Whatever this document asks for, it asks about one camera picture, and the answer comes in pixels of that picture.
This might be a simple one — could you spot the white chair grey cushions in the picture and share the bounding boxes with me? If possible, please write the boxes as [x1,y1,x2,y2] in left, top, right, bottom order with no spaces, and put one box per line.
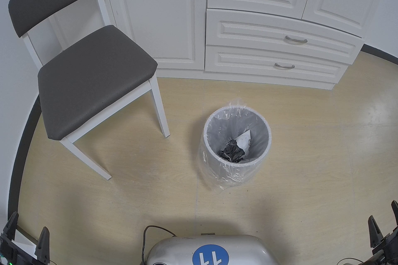
[8,0,170,180]

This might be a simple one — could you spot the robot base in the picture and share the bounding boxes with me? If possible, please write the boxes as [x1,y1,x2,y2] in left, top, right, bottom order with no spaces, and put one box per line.
[146,234,280,265]

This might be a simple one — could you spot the black plastic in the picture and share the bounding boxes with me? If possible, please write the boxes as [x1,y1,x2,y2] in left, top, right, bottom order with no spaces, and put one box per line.
[217,140,247,163]

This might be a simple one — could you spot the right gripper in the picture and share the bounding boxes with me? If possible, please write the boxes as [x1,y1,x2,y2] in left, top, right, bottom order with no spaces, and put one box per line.
[368,200,398,265]

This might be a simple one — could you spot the thin black cable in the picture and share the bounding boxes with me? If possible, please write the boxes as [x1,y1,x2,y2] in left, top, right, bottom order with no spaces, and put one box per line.
[338,256,366,265]

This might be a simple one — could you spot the clear plastic bag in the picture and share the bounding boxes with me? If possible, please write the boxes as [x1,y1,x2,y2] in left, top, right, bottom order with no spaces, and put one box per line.
[199,98,273,191]

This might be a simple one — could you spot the white printed wrapper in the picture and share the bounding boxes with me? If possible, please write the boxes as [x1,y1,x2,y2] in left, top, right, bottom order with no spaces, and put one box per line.
[235,130,253,155]

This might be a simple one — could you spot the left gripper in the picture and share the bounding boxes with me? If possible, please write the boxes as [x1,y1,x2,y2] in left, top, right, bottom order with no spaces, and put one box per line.
[0,212,51,265]

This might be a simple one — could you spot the white trash bin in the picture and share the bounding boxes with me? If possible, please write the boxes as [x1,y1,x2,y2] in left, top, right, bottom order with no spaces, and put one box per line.
[204,106,272,188]

